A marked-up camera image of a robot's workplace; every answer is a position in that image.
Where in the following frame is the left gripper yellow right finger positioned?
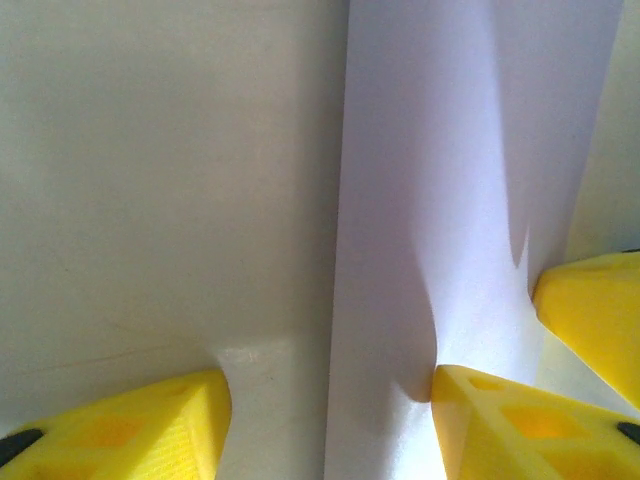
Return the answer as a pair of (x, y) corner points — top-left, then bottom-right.
(430, 364), (640, 480)

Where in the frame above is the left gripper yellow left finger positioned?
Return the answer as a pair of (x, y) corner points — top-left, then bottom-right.
(0, 368), (232, 480)

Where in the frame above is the light purple paper sheet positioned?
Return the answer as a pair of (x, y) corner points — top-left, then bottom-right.
(324, 0), (626, 480)

